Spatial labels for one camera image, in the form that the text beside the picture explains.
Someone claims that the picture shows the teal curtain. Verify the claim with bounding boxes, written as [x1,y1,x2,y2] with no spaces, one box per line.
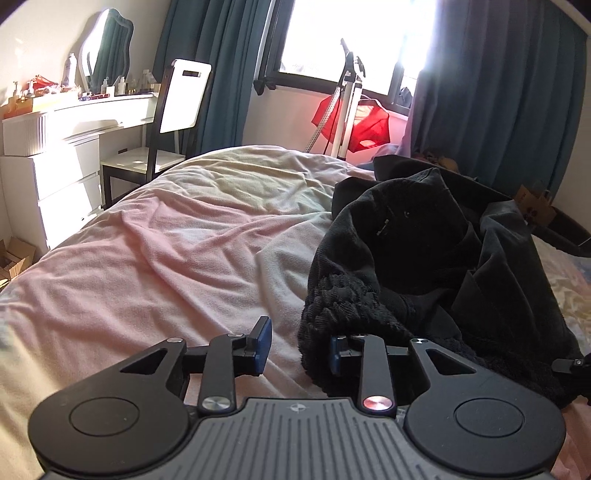
[152,0,271,158]
[399,1,588,195]

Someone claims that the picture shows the brown paper bag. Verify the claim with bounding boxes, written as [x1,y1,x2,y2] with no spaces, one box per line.
[514,185,556,227]

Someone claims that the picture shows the black jacket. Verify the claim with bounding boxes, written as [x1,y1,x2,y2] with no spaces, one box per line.
[297,156,590,408]

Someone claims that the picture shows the white garment steamer stand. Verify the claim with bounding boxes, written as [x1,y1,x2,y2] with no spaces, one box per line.
[304,38,366,160]

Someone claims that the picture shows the black white chair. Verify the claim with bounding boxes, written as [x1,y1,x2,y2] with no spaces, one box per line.
[100,59,212,209]

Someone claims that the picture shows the red bag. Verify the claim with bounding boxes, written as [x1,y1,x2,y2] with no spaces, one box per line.
[311,97,391,153]

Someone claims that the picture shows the wavy frame mirror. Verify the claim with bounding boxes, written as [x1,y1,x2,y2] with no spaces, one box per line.
[77,8,134,94]

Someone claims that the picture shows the cardboard box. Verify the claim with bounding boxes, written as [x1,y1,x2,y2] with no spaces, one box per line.
[0,237,36,289]

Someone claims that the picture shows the right teal curtain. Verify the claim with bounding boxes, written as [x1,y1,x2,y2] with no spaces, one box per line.
[399,1,588,195]

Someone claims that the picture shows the left teal curtain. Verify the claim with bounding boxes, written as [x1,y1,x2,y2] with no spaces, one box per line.
[152,0,271,158]

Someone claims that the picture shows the white dressing table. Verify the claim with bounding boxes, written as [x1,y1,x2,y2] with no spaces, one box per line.
[1,94,157,255]

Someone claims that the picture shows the black sofa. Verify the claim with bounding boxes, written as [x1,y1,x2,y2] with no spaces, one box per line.
[532,208,591,258]

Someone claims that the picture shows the pastel bed sheet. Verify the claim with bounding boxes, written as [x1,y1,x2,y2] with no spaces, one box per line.
[0,144,591,480]

